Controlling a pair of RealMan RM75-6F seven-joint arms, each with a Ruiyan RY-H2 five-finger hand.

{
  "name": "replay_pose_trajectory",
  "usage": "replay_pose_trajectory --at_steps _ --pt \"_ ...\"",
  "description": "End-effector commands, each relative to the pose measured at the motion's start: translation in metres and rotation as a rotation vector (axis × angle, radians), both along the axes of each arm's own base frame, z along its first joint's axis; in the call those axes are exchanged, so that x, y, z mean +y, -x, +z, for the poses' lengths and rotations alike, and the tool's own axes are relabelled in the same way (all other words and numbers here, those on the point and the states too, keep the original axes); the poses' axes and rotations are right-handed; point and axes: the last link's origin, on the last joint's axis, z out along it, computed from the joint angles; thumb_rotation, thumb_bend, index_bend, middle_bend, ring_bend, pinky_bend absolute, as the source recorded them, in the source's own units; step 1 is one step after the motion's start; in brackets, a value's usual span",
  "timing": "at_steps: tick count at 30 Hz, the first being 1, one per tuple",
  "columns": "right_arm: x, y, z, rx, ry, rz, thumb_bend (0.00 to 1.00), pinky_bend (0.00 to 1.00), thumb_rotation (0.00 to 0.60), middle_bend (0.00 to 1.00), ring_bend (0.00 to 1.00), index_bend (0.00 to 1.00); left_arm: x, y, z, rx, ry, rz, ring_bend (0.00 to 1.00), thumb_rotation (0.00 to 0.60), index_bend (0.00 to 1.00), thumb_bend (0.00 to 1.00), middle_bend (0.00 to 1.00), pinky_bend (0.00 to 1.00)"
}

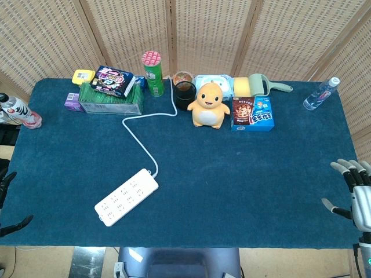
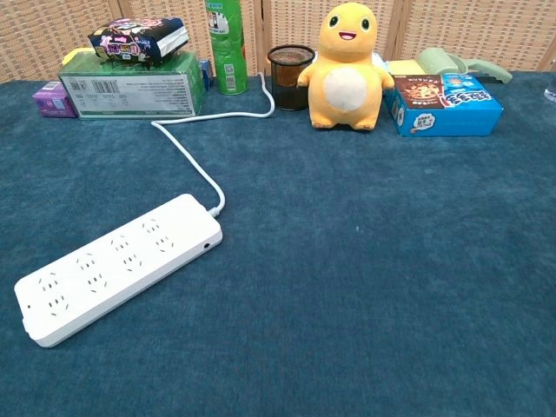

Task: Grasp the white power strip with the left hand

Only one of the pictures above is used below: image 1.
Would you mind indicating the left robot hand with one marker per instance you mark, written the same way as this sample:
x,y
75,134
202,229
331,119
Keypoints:
x,y
5,185

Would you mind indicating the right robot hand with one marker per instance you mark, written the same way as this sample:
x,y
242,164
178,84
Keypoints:
x,y
356,191

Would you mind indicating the white power strip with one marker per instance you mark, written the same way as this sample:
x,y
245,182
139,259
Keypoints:
x,y
126,197

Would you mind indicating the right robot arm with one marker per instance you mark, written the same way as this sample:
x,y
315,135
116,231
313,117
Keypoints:
x,y
365,257

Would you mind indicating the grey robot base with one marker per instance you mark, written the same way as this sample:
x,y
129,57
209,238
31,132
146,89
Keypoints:
x,y
179,262

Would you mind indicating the white sports drink bottle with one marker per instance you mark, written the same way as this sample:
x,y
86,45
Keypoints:
x,y
20,111

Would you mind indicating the clear water bottle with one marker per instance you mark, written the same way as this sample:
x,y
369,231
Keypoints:
x,y
320,94

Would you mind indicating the purple small box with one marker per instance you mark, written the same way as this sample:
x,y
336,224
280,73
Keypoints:
x,y
73,102

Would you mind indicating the blue cookie box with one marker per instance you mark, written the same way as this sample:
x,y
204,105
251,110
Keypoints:
x,y
251,114

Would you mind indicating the yellow square container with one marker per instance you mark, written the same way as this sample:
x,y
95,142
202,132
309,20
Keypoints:
x,y
83,76

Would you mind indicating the green tissue box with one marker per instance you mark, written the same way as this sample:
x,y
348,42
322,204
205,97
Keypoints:
x,y
111,101

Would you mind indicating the green lint roller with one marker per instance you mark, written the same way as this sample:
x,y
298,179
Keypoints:
x,y
262,85

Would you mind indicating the dark colourful snack pack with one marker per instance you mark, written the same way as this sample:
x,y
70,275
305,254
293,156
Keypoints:
x,y
113,81

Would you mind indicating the yellow sponge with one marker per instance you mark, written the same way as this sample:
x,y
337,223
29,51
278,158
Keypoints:
x,y
242,86

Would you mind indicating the small blue box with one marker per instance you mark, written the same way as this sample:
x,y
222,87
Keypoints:
x,y
141,82

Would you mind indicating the orange dinosaur toy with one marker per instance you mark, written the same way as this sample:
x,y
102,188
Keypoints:
x,y
208,105

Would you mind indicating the blue carpet mat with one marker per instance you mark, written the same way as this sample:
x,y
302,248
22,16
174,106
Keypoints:
x,y
185,179

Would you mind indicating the white wet wipes pack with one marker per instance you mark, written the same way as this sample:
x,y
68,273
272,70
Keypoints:
x,y
223,82

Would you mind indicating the green chips can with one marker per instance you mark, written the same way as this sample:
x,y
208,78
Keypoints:
x,y
153,73

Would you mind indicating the black glass cup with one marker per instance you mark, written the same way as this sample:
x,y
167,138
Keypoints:
x,y
184,95

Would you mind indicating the orange jelly cup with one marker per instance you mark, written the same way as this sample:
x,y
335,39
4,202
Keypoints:
x,y
183,77

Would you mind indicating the woven folding screen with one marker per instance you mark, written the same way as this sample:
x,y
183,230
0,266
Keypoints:
x,y
185,34

